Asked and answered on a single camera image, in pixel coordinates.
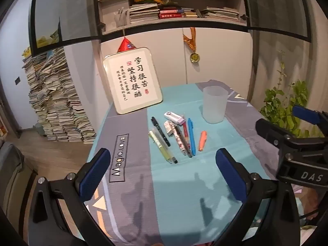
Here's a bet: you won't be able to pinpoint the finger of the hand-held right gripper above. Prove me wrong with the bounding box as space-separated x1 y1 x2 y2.
292 105 328 134
256 118 299 149

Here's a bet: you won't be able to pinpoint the teal and grey tablecloth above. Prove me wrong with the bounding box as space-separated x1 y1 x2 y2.
84 82 303 246

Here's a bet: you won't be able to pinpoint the stack of magazines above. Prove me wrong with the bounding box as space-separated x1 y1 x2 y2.
129 4 160 24

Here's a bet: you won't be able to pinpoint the red pen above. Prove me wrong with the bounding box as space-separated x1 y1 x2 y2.
176 123 192 157

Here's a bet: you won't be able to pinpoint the blue pen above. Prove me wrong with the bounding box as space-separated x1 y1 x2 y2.
188 118 197 156

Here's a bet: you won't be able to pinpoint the gold medal with striped ribbon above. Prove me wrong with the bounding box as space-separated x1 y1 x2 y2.
183 27 200 63

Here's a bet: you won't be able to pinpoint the framed calligraphy board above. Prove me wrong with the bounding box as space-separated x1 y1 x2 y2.
103 47 163 115

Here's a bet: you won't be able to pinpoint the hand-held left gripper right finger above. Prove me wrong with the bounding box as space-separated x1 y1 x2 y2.
213 148 301 246

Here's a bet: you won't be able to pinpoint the tall pile of books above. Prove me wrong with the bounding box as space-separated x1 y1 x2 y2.
22 46 96 144

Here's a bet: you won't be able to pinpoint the black marker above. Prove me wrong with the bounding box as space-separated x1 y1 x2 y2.
151 116 171 147

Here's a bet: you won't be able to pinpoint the green pen with gold clip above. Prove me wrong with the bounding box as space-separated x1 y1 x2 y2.
149 131 173 164

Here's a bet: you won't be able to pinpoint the stack of papers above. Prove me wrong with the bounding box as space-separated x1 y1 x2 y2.
200 7 240 21

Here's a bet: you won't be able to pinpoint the translucent white plastic cup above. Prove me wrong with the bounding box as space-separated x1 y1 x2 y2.
202 86 228 124

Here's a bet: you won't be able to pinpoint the white pen holder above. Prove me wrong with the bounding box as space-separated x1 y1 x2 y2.
114 8 127 27

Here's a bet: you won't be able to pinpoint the white patterned pen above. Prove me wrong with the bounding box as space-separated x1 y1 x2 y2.
170 123 187 156

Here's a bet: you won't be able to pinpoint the translucent grey pen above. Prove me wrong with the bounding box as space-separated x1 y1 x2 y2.
154 129 178 164

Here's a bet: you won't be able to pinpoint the red pyramid hanging ornament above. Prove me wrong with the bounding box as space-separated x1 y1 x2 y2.
117 36 137 53

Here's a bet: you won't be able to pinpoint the green potted plant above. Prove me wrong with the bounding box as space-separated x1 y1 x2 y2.
259 51 323 137

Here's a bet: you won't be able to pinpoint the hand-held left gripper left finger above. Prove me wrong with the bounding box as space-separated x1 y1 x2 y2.
27 148 123 246

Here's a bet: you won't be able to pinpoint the grey sofa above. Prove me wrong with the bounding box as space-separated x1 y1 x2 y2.
0 141 36 211

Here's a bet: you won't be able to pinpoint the red books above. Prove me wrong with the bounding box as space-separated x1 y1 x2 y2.
159 10 185 19

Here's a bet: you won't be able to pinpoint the glass cabinet door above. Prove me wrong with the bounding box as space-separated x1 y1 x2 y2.
241 0 312 40
29 0 101 56

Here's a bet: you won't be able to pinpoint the orange highlighter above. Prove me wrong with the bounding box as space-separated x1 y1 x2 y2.
198 131 207 152

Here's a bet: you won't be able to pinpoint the small white eraser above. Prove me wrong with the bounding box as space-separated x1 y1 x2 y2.
164 122 175 137

